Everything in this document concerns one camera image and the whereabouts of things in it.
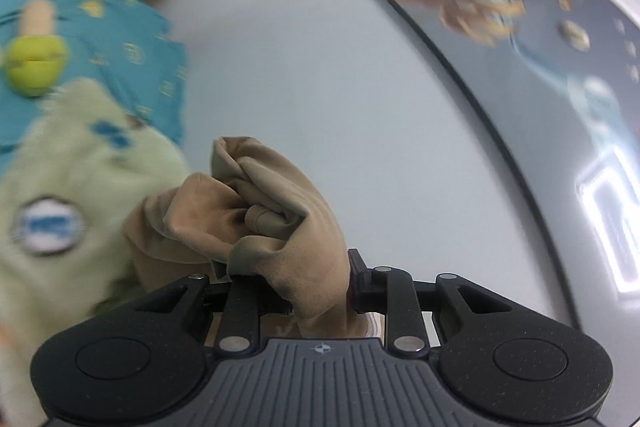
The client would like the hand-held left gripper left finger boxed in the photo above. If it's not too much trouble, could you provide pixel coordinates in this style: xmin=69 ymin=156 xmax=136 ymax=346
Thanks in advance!
xmin=132 ymin=273 xmax=293 ymax=354

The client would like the green printed fleece blanket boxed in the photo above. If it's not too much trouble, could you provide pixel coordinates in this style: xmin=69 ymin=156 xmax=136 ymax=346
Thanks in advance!
xmin=0 ymin=77 xmax=193 ymax=427

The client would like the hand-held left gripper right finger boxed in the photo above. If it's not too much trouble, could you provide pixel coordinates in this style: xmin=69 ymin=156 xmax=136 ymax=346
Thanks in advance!
xmin=347 ymin=248 xmax=506 ymax=354

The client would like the teal printed bed sheet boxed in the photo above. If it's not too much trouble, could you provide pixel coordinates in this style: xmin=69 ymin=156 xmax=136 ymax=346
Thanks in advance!
xmin=0 ymin=0 xmax=191 ymax=168

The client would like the tan printed garment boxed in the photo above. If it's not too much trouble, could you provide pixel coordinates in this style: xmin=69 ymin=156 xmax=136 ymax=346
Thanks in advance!
xmin=122 ymin=136 xmax=386 ymax=340

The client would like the green and beige plush toy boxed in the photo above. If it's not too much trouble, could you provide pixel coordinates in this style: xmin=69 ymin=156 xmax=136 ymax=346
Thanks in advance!
xmin=0 ymin=0 xmax=68 ymax=98

